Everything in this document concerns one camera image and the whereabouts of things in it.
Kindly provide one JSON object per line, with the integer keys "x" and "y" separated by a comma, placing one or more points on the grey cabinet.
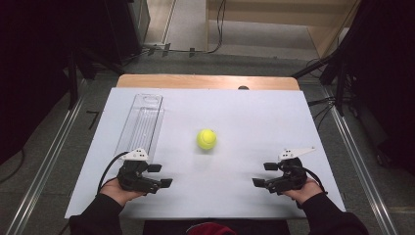
{"x": 140, "y": 19}

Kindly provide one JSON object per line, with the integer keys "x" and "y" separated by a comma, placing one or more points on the metal floor rail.
{"x": 44, "y": 169}
{"x": 362, "y": 169}

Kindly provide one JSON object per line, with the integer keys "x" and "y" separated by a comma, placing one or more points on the person's right hand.
{"x": 306, "y": 193}

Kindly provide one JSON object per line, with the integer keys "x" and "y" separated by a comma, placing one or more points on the yellow tennis ball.
{"x": 206, "y": 139}

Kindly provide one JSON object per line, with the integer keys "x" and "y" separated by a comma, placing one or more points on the wooden table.
{"x": 202, "y": 81}

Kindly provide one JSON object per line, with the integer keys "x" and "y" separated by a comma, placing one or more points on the dark curtain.
{"x": 385, "y": 65}
{"x": 32, "y": 65}

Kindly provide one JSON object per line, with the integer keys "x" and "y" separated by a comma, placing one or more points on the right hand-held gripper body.
{"x": 288, "y": 179}

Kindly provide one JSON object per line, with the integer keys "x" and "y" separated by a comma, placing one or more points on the clear plastic ball tube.
{"x": 142, "y": 124}

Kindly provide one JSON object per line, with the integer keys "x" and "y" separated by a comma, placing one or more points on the white board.
{"x": 228, "y": 176}

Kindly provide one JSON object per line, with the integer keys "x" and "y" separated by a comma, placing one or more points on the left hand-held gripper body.
{"x": 133, "y": 178}

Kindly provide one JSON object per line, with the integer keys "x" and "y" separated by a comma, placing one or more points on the red cloth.
{"x": 210, "y": 229}

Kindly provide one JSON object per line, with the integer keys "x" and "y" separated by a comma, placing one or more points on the black stand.
{"x": 72, "y": 84}
{"x": 310, "y": 67}

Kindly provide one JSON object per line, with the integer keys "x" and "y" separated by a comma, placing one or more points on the dark table grommet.
{"x": 243, "y": 87}

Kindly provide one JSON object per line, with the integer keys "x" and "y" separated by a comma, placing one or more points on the person's left hand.
{"x": 112, "y": 192}

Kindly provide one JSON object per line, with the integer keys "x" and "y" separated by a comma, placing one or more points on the person's dark lap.
{"x": 163, "y": 228}

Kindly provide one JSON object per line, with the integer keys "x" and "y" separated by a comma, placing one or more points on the wooden shelf unit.
{"x": 270, "y": 14}

